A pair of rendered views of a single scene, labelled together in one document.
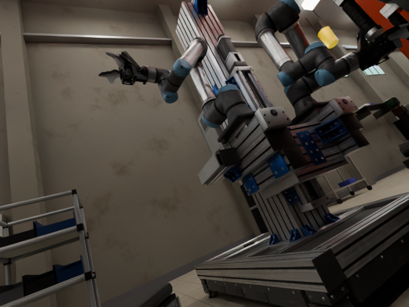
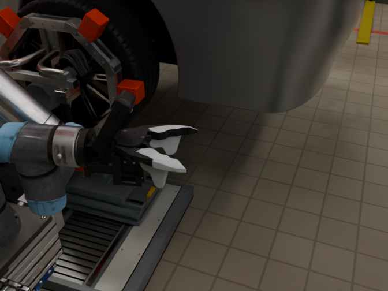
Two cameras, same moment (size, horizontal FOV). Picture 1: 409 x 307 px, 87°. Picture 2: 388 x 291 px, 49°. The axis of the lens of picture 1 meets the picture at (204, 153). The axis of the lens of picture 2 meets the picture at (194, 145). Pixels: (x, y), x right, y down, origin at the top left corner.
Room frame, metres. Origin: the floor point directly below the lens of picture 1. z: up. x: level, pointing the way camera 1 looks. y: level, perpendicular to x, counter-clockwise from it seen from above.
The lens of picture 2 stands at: (1.11, 0.73, 1.66)
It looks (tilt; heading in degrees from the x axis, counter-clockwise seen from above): 35 degrees down; 229
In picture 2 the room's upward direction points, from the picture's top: straight up
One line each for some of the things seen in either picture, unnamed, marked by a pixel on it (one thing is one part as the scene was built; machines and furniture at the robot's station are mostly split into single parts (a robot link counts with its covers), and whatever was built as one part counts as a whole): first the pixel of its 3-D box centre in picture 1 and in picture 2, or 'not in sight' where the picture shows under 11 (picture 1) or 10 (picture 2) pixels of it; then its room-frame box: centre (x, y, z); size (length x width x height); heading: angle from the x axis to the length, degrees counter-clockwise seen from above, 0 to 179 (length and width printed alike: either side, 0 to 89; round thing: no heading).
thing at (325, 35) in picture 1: (328, 37); not in sight; (6.76, -5.87, 5.15); 0.46 x 0.45 x 0.71; 118
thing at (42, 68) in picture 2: not in sight; (59, 54); (0.51, -0.74, 1.03); 0.19 x 0.18 x 0.11; 30
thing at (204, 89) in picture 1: (202, 86); not in sight; (1.09, -0.15, 1.19); 0.15 x 0.12 x 0.55; 42
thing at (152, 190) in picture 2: not in sight; (111, 187); (0.28, -0.93, 0.13); 0.50 x 0.36 x 0.10; 120
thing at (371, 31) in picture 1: (360, 17); (67, 119); (0.57, -0.62, 0.83); 0.04 x 0.04 x 0.16
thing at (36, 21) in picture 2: not in sight; (63, 80); (0.45, -0.88, 0.85); 0.54 x 0.07 x 0.54; 120
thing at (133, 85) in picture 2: not in sight; (130, 91); (0.29, -0.61, 0.85); 0.09 x 0.08 x 0.07; 120
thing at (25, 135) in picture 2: (162, 77); (32, 145); (0.92, 0.05, 1.21); 0.11 x 0.08 x 0.09; 132
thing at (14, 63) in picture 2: not in sight; (14, 47); (0.61, -0.91, 1.03); 0.19 x 0.18 x 0.11; 30
